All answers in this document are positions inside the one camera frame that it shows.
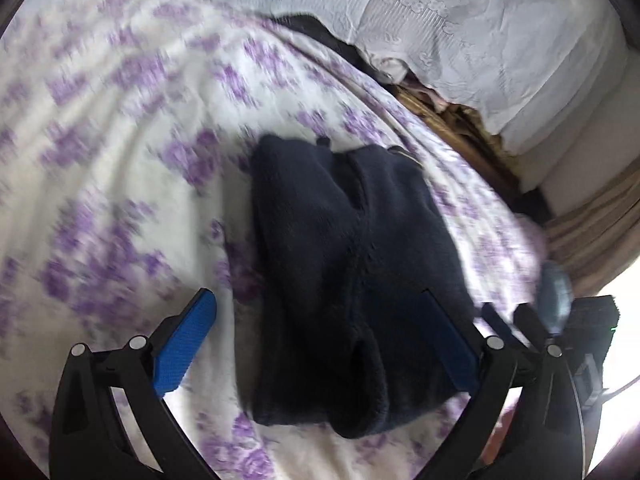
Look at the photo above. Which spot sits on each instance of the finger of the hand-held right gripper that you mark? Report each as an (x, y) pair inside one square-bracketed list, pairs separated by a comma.
[(497, 322), (532, 325)]

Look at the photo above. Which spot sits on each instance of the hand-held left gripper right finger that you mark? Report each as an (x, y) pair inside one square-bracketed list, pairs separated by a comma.
[(450, 345)]

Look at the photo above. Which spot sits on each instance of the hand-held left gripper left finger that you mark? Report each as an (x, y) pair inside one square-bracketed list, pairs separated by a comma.
[(182, 345)]

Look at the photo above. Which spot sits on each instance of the navy knit cardigan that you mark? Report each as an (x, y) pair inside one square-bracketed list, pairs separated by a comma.
[(340, 270)]

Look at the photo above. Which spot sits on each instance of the blue grey round object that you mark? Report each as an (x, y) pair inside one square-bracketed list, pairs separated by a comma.
[(556, 297)]

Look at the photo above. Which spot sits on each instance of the beige curtain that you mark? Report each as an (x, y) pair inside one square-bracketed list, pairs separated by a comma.
[(595, 230)]

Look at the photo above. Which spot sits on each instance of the brown woven mat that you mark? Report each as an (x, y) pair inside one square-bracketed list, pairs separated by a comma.
[(475, 135)]

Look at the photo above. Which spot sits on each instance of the purple floral bedsheet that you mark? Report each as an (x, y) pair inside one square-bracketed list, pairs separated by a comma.
[(125, 160)]

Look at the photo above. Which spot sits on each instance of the pink cloth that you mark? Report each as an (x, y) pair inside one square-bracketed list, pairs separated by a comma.
[(425, 95)]

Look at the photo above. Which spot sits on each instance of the white lace cover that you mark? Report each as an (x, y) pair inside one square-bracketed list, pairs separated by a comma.
[(450, 20)]

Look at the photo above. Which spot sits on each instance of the dark cloth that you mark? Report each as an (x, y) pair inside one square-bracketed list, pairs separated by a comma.
[(330, 40)]

